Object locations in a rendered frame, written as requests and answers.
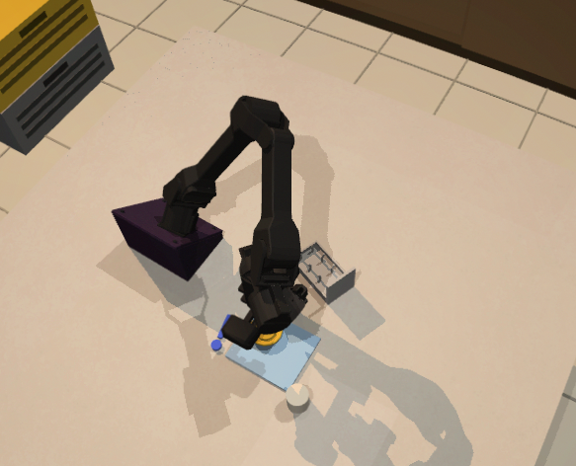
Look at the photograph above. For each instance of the yellow round plate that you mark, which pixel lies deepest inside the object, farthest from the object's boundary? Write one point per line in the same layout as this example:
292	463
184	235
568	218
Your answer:
267	340

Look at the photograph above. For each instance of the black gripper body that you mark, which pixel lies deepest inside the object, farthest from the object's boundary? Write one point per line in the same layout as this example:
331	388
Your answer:
241	331

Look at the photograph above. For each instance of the grey dish rack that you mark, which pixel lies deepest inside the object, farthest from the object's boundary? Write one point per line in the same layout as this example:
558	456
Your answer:
324	274

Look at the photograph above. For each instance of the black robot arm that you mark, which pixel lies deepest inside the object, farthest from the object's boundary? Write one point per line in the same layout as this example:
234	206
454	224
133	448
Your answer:
274	300

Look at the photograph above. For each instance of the beige cylinder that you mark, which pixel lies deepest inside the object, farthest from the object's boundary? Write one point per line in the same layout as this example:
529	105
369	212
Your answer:
297	398

